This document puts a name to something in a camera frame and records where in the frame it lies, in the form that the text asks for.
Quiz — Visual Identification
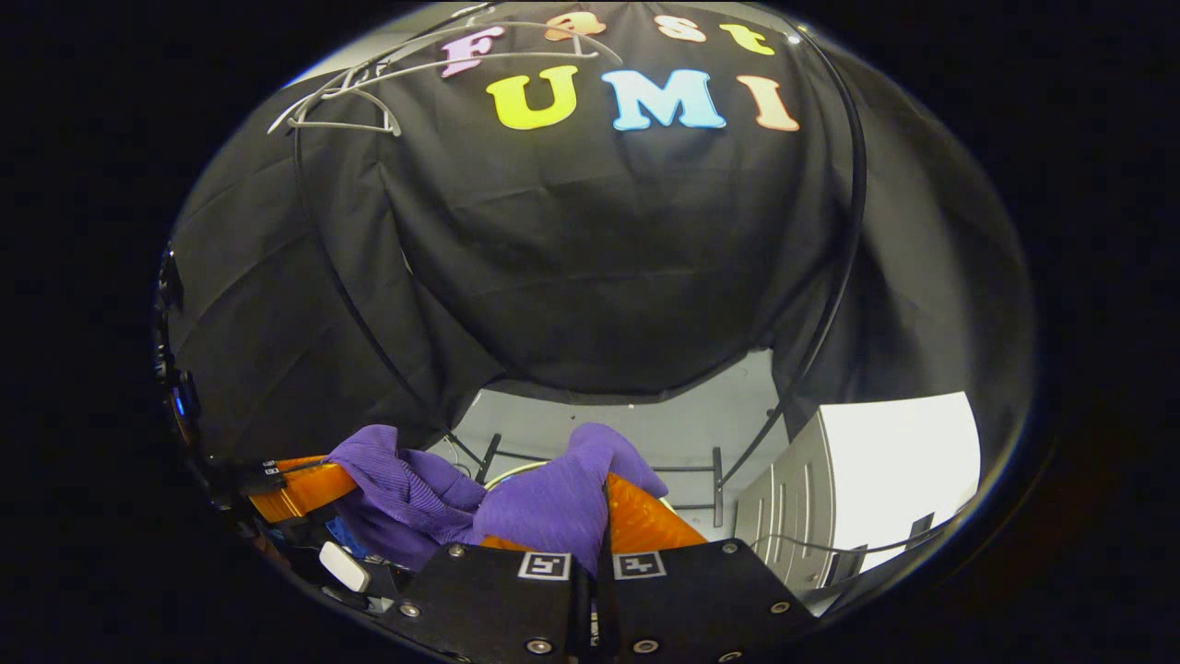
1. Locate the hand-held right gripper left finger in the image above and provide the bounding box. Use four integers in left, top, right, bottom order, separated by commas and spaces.
385, 535, 593, 664

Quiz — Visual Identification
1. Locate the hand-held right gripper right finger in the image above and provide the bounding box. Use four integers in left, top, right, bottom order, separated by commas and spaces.
596, 472, 819, 664

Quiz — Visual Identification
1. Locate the purple knit cardigan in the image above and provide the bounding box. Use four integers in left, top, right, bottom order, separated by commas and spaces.
323, 422, 669, 575

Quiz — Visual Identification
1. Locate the white plastic hanger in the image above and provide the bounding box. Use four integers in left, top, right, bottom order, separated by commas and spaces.
318, 20, 625, 98
267, 69, 404, 137

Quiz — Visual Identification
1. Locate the black metal clothes rack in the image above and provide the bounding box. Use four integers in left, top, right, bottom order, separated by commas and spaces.
291, 5, 869, 528

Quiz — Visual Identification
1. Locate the white cabinet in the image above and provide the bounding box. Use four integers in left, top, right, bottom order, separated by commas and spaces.
733, 392, 981, 591

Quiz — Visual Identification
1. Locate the black backdrop cloth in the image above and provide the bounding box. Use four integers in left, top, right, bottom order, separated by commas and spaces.
171, 5, 1033, 462

